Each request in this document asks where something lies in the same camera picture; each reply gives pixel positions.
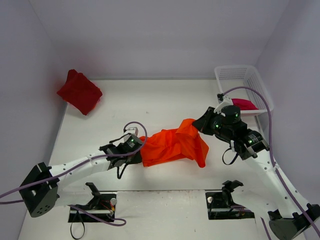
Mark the folded dark red t shirt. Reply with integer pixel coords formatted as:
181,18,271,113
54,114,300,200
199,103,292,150
57,69,103,116

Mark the white plastic basket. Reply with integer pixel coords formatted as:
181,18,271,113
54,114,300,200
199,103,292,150
213,65,275,118

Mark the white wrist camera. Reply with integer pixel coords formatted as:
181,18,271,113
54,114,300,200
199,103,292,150
214,93,234,114
123,127,139,136

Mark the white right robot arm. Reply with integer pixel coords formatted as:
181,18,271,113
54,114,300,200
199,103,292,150
192,105,320,240

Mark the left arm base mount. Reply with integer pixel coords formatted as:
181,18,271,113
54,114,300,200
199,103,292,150
68,182,117,223

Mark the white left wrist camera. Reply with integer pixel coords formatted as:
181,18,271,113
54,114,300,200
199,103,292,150
123,127,139,136

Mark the black cable loop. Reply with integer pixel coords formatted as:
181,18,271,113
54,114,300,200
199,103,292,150
69,221,86,239

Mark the orange t shirt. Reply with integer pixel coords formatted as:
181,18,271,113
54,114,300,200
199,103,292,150
140,118,209,168

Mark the magenta t shirt in basket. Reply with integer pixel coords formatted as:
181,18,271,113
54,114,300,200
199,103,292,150
232,98,258,111

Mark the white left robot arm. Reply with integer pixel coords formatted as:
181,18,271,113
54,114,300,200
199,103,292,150
19,133,145,218

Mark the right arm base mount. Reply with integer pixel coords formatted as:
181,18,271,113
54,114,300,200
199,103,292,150
205,180,255,220

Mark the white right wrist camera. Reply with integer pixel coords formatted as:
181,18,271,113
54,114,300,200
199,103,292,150
214,93,234,114

